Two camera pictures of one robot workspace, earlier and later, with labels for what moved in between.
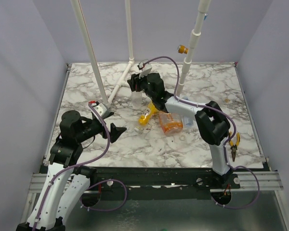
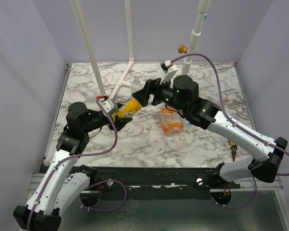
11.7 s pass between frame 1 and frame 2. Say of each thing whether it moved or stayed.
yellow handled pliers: stayed
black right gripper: moved
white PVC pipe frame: stayed
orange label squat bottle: stayed
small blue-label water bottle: stayed
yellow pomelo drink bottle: moved
